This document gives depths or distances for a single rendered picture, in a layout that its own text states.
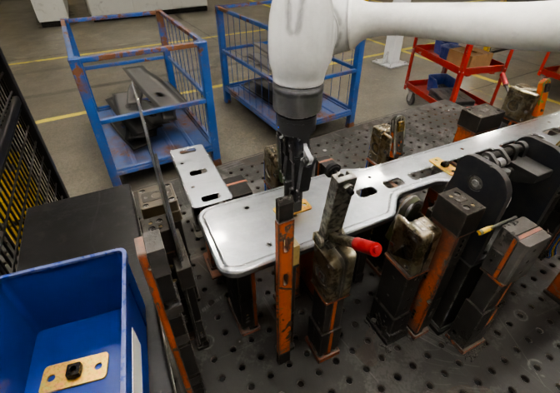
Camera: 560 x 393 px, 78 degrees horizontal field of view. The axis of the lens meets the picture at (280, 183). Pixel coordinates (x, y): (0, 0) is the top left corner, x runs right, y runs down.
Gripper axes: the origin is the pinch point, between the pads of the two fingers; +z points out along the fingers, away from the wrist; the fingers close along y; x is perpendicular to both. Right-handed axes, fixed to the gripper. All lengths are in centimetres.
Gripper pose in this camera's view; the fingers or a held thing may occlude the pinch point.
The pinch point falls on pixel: (292, 196)
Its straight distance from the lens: 76.3
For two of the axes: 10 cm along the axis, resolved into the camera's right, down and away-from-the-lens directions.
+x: -9.0, 2.5, -3.5
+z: -0.1, 8.0, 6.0
